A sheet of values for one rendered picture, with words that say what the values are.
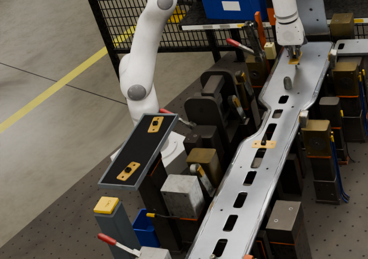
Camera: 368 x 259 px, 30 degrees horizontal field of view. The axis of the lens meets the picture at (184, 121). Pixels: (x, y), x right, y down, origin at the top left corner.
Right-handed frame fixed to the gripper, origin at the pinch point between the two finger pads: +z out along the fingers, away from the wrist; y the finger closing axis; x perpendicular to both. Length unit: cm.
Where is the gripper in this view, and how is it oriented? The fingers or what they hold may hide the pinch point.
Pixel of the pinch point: (294, 52)
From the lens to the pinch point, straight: 271.6
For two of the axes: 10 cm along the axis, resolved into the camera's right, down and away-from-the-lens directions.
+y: 9.0, 0.2, -4.4
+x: 3.6, -6.2, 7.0
